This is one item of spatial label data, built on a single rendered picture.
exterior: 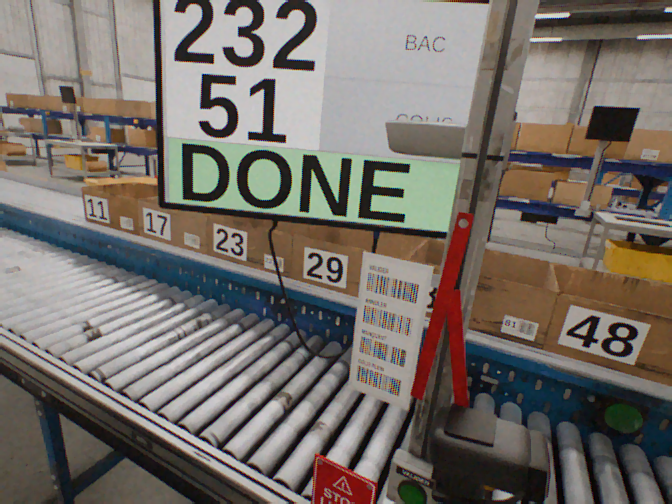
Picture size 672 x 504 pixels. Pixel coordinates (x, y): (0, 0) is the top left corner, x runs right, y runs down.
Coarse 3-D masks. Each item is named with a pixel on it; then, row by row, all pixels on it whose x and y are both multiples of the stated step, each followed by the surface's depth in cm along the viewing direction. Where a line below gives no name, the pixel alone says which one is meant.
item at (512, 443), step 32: (448, 416) 41; (480, 416) 41; (448, 448) 38; (480, 448) 37; (512, 448) 37; (544, 448) 37; (448, 480) 41; (480, 480) 38; (512, 480) 36; (544, 480) 35
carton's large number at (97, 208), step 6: (90, 198) 167; (96, 198) 165; (90, 204) 168; (96, 204) 166; (102, 204) 164; (90, 210) 169; (96, 210) 167; (102, 210) 165; (90, 216) 170; (96, 216) 168; (102, 216) 166; (108, 216) 164; (108, 222) 165
